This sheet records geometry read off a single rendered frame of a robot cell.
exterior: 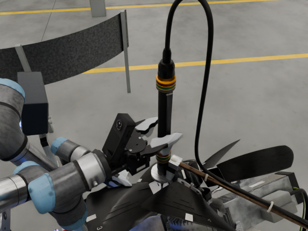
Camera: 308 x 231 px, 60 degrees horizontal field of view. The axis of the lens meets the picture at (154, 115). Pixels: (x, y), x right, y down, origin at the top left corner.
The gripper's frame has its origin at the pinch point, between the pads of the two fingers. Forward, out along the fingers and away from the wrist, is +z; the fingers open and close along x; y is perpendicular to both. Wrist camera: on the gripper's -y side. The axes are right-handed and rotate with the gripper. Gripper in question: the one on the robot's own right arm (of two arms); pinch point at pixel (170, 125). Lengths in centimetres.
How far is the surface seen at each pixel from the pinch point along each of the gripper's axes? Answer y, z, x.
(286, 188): 39, 40, 21
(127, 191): 32.0, -11.4, -6.8
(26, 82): 26, -24, -78
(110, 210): 32.3, -19.1, -4.2
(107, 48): 83, 59, -178
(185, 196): 15.2, -3.0, 12.1
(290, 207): 37, 33, 27
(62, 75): 91, 9, -171
